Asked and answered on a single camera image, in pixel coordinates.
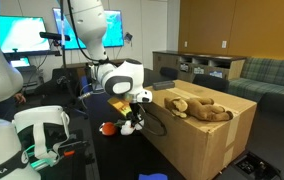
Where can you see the white VR headset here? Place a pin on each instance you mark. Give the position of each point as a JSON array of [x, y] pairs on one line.
[[37, 117]]

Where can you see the black rectangular block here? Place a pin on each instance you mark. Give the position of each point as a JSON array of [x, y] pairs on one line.
[[163, 85]]

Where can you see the large cardboard box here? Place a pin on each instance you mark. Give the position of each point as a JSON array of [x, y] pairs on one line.
[[199, 150]]

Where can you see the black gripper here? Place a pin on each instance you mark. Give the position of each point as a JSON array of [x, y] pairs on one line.
[[135, 115]]

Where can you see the red and green plush radish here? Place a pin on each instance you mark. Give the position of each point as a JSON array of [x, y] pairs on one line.
[[110, 128]]

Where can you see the blue sponge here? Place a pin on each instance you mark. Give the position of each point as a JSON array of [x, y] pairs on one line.
[[155, 176]]

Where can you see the white plush toy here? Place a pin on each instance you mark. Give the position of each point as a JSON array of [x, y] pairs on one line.
[[128, 128]]

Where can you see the wooden cabinet counter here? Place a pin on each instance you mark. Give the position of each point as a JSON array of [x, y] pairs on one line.
[[189, 65]]

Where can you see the wall monitor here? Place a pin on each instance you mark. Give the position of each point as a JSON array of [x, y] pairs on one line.
[[112, 35], [22, 34]]

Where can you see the left wall monitor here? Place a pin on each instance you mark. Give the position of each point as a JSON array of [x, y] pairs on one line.
[[22, 34]]

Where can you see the brown plush moose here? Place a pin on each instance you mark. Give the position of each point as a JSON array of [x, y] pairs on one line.
[[201, 108]]

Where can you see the right wall monitor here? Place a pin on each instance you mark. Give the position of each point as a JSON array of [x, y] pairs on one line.
[[112, 35]]

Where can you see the green plaid sofa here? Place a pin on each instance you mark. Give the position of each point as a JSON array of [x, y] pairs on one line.
[[258, 76]]

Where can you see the black power strip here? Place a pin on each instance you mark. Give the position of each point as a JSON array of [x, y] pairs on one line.
[[255, 168]]

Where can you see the black chair behind box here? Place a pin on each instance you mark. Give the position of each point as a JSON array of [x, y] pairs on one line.
[[211, 82]]

